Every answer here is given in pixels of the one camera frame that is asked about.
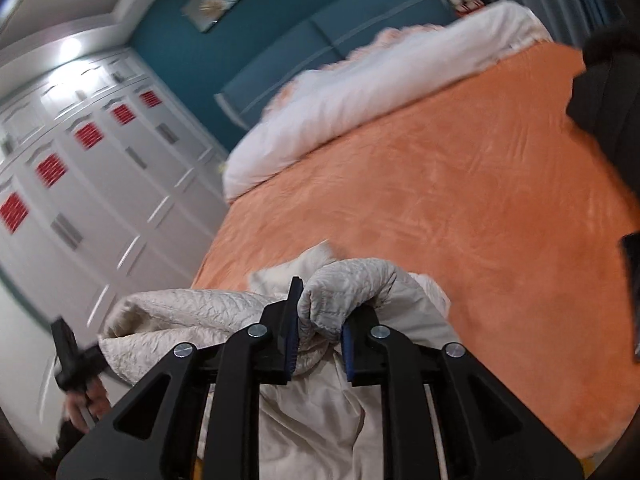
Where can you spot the white duvet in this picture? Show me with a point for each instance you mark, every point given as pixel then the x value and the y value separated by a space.
pixel 350 105

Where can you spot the person's left hand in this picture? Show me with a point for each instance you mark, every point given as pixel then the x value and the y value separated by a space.
pixel 87 402

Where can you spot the white wardrobe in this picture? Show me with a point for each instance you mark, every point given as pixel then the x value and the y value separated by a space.
pixel 125 210

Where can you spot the pink ruffled pillow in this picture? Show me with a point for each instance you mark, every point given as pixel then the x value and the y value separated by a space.
pixel 340 63
pixel 400 37

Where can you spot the black puffer jacket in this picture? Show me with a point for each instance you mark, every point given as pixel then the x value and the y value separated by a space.
pixel 610 110

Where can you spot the orange bed blanket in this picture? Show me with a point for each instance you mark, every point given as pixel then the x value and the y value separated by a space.
pixel 450 185

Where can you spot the white quilted jacket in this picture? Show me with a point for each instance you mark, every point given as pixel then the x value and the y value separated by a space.
pixel 200 310

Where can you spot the black smartphone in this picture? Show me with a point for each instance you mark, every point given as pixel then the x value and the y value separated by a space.
pixel 632 285

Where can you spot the red paper decoration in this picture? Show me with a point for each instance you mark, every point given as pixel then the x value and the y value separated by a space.
pixel 150 99
pixel 123 114
pixel 89 136
pixel 51 170
pixel 14 211

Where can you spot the blue padded headboard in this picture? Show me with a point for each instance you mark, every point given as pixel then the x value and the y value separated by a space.
pixel 310 45

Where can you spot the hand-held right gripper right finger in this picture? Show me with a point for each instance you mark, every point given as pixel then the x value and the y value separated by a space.
pixel 348 355

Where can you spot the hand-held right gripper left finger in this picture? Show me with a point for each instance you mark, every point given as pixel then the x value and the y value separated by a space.
pixel 289 340

